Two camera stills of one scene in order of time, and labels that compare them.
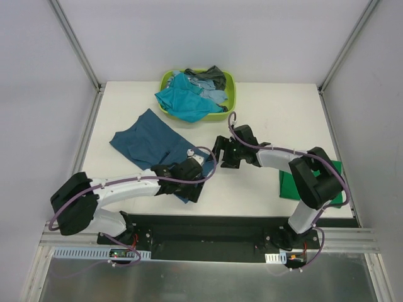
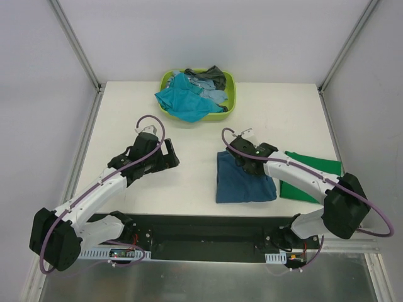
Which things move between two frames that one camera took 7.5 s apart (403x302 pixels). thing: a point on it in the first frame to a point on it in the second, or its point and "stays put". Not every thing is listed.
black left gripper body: (195, 190) to (170, 153)
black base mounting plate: (213, 238) stays put
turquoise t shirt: (183, 99) stays put
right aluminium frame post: (363, 19) stays put
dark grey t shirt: (214, 73) stays put
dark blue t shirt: (150, 141) to (235, 185)
